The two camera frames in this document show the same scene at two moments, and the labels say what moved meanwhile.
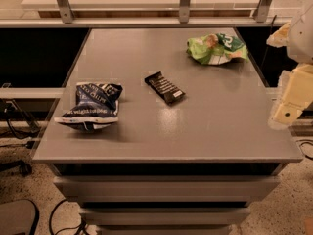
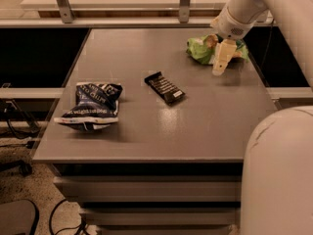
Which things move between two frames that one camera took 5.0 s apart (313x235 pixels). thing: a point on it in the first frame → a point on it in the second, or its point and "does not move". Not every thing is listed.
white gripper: [302, 39] → [232, 28]
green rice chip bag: [216, 49] does not move
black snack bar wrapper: [169, 93] does not move
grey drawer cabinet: [165, 131] does not move
